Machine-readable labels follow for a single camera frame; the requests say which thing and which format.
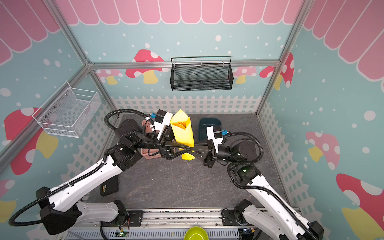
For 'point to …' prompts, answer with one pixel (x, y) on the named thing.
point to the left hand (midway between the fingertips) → (192, 146)
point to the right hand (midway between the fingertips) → (186, 150)
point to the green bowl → (195, 233)
